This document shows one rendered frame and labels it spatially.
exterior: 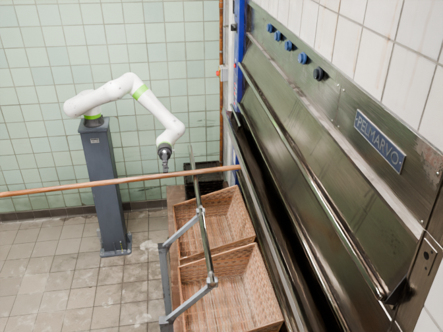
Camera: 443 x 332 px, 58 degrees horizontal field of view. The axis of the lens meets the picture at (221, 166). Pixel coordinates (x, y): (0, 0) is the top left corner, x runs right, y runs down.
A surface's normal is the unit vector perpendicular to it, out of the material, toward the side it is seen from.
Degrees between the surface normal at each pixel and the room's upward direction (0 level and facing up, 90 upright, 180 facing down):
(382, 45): 90
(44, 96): 90
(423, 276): 90
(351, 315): 70
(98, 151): 90
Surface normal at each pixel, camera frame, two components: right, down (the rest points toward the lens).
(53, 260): 0.00, -0.85
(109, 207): 0.16, 0.52
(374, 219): -0.93, -0.22
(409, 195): -0.99, 0.07
